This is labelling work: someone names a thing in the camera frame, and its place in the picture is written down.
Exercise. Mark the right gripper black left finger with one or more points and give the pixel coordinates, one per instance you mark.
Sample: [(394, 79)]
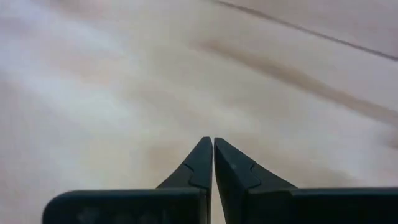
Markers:
[(174, 205)]

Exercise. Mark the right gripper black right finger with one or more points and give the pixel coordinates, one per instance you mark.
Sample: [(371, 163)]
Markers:
[(264, 205)]

